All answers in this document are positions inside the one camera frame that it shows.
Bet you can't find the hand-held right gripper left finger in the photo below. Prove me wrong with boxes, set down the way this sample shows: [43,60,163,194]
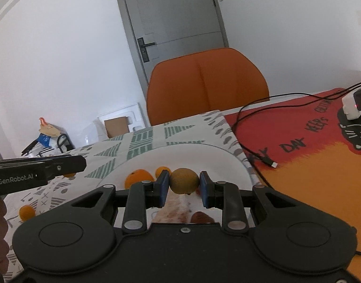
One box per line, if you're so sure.
[71,169,172,233]

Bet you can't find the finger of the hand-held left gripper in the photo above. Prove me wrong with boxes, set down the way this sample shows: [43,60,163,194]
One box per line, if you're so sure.
[0,155,87,181]

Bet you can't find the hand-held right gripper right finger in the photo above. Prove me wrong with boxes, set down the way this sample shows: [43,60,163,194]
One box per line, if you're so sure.
[199,171,305,232]

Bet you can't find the small orange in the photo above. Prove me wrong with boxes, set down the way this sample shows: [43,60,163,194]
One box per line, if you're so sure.
[155,166,172,180]
[19,205,36,221]

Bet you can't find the yellow-green round fruit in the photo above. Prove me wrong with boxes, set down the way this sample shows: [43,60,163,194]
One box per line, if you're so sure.
[169,168,200,195]

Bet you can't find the brown passion fruit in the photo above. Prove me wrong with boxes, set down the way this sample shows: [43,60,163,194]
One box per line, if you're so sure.
[191,211,215,224]

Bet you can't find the white plate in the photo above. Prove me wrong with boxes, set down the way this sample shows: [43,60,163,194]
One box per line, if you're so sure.
[102,144,253,225]

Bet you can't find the black storage rack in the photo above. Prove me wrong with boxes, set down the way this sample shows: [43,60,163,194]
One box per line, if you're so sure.
[21,134,76,157]

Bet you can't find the blue packet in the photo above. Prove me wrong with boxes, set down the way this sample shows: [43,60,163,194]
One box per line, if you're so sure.
[36,134,59,148]

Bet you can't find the clear plastic bag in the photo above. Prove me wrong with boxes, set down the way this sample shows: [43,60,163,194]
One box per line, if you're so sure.
[80,121,106,146]

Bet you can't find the patterned tablecloth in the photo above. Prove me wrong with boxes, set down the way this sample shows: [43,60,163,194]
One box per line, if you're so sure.
[4,110,266,283]

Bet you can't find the brown cardboard box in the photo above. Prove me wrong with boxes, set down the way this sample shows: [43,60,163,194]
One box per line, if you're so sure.
[104,116,129,138]

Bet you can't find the red orange printed mat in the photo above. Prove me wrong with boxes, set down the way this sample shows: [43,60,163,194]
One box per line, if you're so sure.
[225,88,361,257]

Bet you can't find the orange chair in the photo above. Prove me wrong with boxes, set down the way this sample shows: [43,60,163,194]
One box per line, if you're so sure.
[146,48,270,126]

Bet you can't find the grey door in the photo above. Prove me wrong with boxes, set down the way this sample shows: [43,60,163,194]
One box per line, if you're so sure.
[113,0,230,87]

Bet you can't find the white electronic device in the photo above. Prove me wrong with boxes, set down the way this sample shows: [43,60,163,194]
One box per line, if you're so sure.
[342,87,361,120]

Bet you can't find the beige bag with orange handle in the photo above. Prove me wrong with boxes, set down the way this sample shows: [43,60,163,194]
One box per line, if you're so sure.
[37,117,61,137]

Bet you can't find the black cable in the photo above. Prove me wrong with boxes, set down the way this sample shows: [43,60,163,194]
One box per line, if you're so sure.
[231,81,361,169]

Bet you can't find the black door handle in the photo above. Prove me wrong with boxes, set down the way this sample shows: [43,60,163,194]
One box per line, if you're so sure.
[137,37,156,63]

